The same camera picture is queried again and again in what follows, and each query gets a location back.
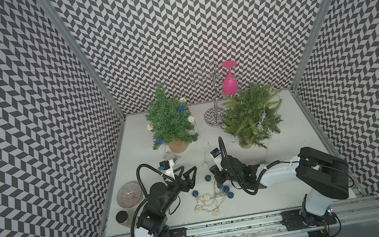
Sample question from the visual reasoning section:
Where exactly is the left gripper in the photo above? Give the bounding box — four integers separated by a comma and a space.
155, 162, 202, 214

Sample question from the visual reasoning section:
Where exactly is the chrome wire glass rack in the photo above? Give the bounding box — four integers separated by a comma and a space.
189, 61, 225, 127

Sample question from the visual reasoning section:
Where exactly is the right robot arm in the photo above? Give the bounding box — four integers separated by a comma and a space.
209, 138, 350, 230

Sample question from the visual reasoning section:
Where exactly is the clear bulb string light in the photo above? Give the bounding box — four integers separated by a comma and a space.
222, 83, 291, 164

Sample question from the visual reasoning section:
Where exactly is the metal front rail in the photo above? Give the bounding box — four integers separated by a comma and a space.
111, 196, 379, 237

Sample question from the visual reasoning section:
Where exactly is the light green christmas tree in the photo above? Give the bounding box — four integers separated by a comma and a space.
215, 77, 291, 155

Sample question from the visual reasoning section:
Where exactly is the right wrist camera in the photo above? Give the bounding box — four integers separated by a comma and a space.
210, 148, 222, 171

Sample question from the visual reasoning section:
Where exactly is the clear glass dish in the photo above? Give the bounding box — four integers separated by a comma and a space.
117, 181, 143, 209

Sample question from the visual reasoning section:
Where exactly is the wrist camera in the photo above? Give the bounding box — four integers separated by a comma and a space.
210, 148, 222, 171
159, 159, 176, 181

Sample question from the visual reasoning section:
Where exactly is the blue and white ball garland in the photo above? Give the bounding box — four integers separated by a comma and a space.
165, 105, 228, 224

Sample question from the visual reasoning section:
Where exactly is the dark green small christmas tree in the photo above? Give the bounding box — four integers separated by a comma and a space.
145, 84, 199, 154

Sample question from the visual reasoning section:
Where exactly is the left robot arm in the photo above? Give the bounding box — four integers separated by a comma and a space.
130, 160, 198, 237

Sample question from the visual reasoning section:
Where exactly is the small black lidded jar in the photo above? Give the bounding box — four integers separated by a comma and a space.
115, 210, 134, 227

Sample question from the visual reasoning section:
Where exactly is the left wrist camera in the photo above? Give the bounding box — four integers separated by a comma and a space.
159, 159, 176, 181

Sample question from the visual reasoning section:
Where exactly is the pink plastic wine glass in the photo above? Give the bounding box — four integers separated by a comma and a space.
222, 60, 239, 96

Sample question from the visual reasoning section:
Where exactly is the garland battery box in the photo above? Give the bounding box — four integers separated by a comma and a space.
163, 151, 181, 164

